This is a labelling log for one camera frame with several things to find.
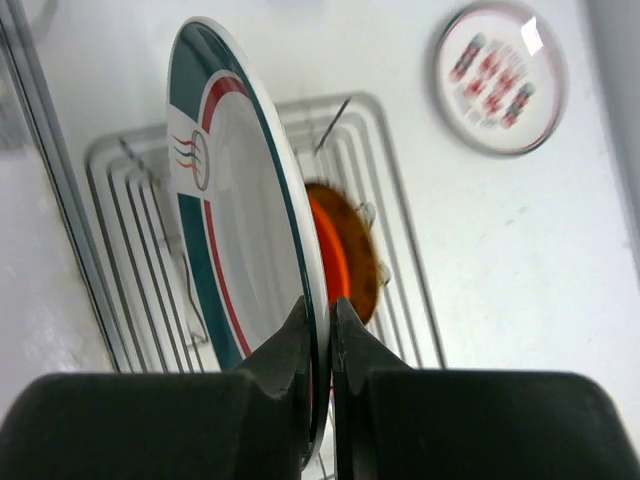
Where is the white plate with colourful print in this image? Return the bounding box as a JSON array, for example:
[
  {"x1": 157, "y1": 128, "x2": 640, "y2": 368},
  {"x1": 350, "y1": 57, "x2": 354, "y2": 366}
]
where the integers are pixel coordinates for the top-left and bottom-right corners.
[{"x1": 431, "y1": 1, "x2": 568, "y2": 156}]

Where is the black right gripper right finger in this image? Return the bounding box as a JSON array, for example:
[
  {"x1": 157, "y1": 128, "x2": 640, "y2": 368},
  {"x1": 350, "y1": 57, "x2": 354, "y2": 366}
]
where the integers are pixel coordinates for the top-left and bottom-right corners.
[{"x1": 331, "y1": 299, "x2": 639, "y2": 479}]

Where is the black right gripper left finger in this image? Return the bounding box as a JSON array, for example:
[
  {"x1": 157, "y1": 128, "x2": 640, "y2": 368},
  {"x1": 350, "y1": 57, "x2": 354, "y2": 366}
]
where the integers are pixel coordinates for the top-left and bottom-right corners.
[{"x1": 1, "y1": 302, "x2": 312, "y2": 479}]

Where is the orange plastic plate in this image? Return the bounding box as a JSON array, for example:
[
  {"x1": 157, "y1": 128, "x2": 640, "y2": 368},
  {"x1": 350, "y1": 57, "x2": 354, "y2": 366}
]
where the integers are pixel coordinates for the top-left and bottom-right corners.
[{"x1": 308, "y1": 195, "x2": 351, "y2": 304}]

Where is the white plate teal red rim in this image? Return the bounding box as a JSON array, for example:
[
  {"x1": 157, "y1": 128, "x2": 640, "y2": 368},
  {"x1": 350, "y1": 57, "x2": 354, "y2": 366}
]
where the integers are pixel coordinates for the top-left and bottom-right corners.
[{"x1": 167, "y1": 17, "x2": 330, "y2": 454}]

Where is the amber brown plate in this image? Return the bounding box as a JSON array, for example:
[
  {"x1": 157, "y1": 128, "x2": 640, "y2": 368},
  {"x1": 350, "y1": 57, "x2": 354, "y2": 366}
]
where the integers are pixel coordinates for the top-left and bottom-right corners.
[{"x1": 305, "y1": 182, "x2": 390, "y2": 324}]

